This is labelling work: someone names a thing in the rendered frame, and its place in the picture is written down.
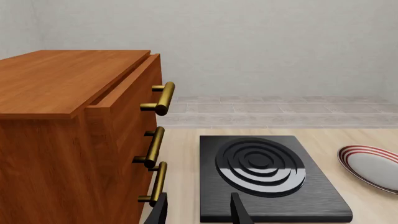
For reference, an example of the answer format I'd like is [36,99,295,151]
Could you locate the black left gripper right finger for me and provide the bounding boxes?
[230,192,260,224]

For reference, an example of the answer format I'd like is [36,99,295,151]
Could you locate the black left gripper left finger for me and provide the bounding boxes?
[144,192,169,224]

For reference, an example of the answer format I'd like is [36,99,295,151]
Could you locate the flat black stove plate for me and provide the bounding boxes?
[199,135,354,224]

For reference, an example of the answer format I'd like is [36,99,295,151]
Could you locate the white plate with red rings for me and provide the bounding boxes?
[336,144,398,195]

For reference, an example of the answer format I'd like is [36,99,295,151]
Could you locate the wooden cabinet drawer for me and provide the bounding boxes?
[85,54,164,150]

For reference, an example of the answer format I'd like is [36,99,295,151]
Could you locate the wooden cabinet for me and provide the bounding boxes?
[0,49,164,224]

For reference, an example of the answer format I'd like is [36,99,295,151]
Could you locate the brass drawer handle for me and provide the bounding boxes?
[132,126,165,169]
[137,161,168,208]
[139,81,175,116]

